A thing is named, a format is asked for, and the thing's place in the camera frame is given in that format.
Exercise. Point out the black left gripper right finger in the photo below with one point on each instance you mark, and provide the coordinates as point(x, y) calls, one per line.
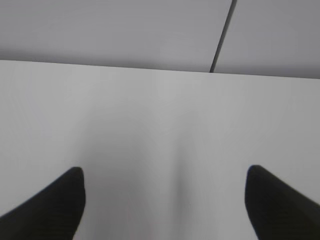
point(276, 210)

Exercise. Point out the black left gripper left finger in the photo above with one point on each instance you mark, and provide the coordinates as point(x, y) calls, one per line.
point(54, 213)

